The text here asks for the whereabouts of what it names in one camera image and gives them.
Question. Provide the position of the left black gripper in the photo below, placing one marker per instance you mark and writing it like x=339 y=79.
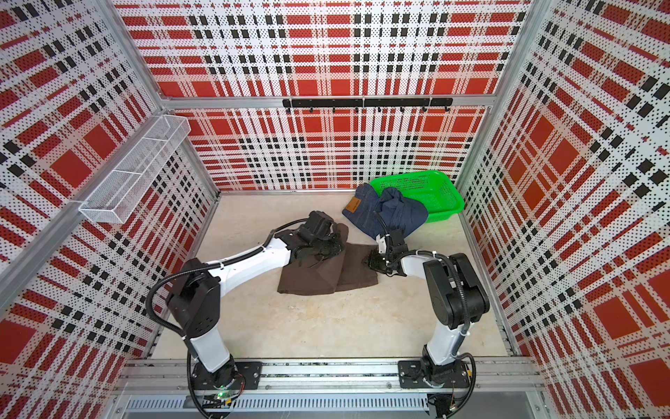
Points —
x=338 y=248

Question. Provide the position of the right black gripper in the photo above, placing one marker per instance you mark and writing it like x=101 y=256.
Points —
x=372 y=263

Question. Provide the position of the brown trousers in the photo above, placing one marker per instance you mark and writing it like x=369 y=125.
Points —
x=347 y=271

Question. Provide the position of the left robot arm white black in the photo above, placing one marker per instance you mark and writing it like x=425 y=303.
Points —
x=188 y=302

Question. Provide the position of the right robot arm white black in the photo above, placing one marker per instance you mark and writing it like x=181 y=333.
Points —
x=458 y=300

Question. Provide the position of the blue denim jeans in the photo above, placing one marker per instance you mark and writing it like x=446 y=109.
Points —
x=375 y=214

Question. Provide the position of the green plastic basket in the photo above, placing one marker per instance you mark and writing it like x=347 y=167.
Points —
x=432 y=188

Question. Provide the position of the black hook rail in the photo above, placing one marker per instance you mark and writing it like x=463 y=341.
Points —
x=312 y=104

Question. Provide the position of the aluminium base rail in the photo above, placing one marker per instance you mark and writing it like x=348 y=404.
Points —
x=505 y=387

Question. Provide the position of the white wire mesh shelf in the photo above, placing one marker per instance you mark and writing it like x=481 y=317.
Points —
x=116 y=197

